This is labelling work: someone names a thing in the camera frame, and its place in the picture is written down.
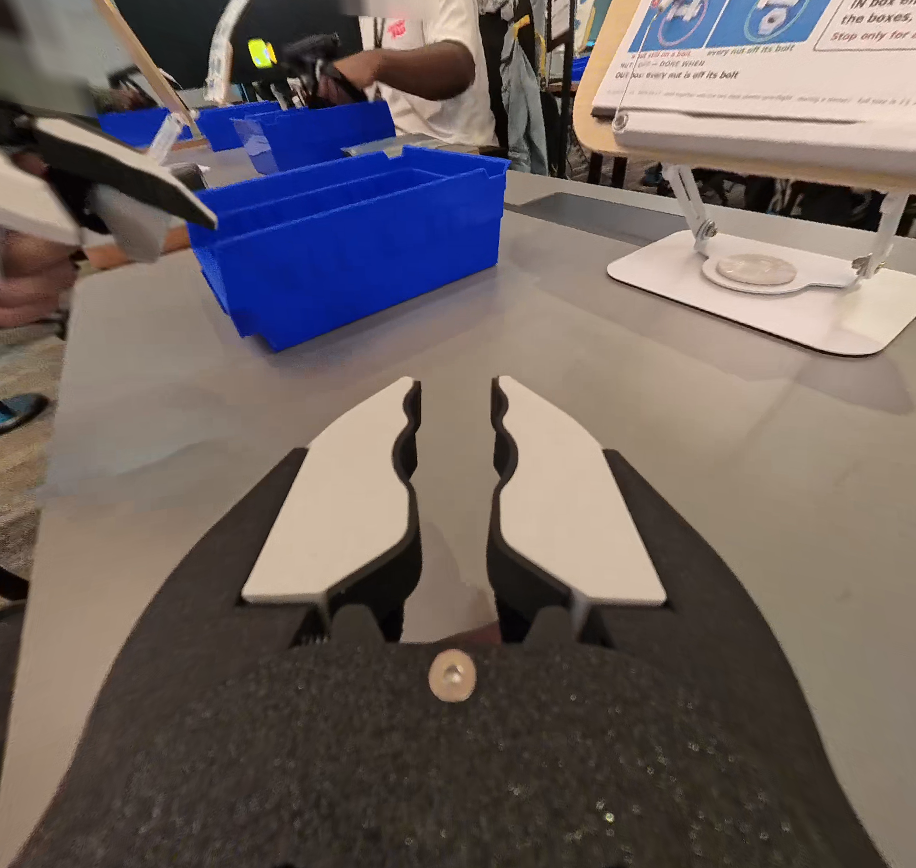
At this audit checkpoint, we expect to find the black office chair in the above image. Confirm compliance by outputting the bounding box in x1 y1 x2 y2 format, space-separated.
477 0 546 169

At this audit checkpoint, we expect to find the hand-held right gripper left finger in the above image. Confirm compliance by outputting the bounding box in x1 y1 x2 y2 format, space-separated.
240 376 422 643

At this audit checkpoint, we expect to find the grey desk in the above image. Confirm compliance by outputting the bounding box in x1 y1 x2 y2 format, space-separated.
0 167 916 868

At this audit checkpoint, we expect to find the denim jacket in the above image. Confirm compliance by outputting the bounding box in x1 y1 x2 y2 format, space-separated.
500 30 550 177

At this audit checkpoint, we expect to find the person's left hand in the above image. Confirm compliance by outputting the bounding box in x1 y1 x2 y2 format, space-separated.
0 233 77 330

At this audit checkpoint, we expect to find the printed instruction sheet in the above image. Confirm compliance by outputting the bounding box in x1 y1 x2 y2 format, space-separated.
591 0 916 125
203 0 253 108

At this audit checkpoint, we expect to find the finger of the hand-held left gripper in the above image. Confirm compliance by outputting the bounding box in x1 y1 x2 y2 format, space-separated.
0 155 83 248
27 114 219 264

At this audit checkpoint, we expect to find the blue shoe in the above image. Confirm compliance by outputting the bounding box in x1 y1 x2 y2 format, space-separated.
0 393 52 435

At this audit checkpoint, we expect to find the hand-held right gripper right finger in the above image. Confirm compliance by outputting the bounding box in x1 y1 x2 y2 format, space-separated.
487 375 668 643

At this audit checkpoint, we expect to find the wooden stand board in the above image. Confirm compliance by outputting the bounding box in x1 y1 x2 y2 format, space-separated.
86 0 205 141
572 0 916 194

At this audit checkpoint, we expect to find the blue plastic bin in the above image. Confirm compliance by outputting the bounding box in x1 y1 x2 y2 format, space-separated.
187 146 512 353
194 100 284 153
96 105 195 148
232 100 397 176

